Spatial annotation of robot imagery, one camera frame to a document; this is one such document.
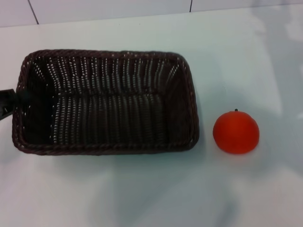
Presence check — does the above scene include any black woven rectangular basket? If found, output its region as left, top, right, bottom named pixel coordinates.
left=11, top=49, right=200, bottom=157

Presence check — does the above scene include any orange fruit with stem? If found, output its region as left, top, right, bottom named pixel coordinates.
left=213, top=108, right=260, bottom=155

